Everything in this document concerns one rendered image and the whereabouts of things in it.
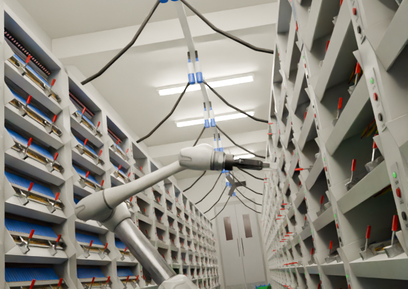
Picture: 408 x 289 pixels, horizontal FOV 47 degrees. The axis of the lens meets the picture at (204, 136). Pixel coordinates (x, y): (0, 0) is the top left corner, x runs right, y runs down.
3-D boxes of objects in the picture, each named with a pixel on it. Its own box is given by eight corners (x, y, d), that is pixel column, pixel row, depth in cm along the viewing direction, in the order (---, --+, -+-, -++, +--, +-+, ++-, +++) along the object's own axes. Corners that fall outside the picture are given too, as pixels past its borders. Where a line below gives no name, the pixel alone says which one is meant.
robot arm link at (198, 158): (211, 150, 209) (215, 146, 222) (176, 146, 211) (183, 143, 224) (209, 173, 210) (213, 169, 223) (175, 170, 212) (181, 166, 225)
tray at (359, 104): (374, 89, 99) (343, 35, 103) (331, 156, 157) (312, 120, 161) (462, 51, 99) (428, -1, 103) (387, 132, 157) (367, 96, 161)
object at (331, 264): (350, 276, 155) (330, 236, 159) (324, 274, 213) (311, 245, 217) (406, 251, 155) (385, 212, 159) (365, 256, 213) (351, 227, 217)
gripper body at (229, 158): (224, 172, 217) (244, 173, 215) (223, 167, 209) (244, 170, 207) (226, 155, 219) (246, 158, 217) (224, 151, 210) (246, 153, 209)
